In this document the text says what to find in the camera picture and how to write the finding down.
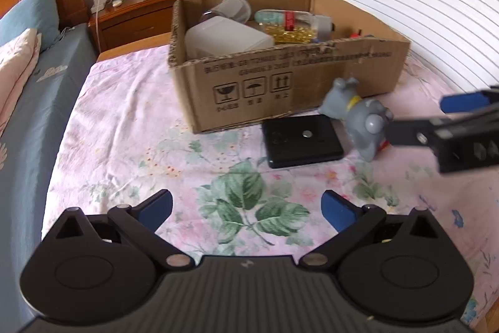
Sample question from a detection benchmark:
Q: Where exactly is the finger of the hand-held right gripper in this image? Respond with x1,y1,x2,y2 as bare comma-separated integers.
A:
440,85,499,113
386,118,433,148

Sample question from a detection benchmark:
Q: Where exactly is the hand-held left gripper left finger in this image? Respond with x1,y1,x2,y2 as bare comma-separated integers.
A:
43,189,193,271

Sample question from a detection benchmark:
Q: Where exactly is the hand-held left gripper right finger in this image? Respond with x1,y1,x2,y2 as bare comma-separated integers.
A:
299,190,455,271

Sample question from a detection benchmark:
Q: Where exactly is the grey toy dog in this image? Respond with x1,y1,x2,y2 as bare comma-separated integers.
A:
317,77,394,162

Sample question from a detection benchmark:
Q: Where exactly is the brown cardboard box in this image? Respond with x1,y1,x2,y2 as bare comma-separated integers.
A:
168,0,412,134

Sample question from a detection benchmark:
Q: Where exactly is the clear bottle of yellow capsules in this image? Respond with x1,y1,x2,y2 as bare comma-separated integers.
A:
255,9,334,44

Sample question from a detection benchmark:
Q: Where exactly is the pink floral blanket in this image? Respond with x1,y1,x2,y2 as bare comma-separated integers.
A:
41,44,499,333

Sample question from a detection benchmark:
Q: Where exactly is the black flat case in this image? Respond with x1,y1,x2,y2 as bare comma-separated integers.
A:
261,115,346,169

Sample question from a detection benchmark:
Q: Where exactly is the blue bed sheet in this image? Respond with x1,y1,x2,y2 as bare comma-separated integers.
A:
0,23,98,333

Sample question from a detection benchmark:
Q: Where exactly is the white plastic container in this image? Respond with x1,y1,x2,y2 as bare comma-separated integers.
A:
184,16,275,61

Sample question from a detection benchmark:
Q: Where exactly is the wooden nightstand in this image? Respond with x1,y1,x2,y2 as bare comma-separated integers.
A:
89,0,187,53

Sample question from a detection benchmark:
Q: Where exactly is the pink pillow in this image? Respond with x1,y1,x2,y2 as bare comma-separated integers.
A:
0,28,43,123

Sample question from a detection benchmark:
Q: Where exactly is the clear plastic jar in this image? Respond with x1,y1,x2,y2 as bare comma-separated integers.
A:
201,0,252,25

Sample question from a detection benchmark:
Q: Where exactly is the blue pillow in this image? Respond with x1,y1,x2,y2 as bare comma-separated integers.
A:
0,0,61,53

